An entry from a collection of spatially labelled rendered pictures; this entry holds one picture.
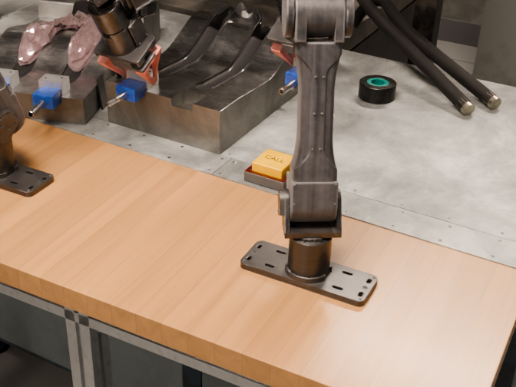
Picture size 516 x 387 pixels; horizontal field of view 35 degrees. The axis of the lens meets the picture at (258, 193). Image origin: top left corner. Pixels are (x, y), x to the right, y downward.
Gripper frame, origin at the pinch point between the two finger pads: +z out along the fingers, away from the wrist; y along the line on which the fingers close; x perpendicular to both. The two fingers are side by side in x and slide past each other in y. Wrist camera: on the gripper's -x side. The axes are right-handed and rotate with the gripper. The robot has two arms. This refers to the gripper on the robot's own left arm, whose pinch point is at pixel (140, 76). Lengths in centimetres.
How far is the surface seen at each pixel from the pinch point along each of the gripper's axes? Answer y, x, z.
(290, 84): -29.2, -6.5, -0.1
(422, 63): -40, -40, 29
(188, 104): -9.2, 0.1, 5.3
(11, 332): 42, 43, 68
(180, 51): 3.9, -15.8, 11.8
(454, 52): 11, -201, 220
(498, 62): -17, -182, 198
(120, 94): 0.1, 6.1, -1.9
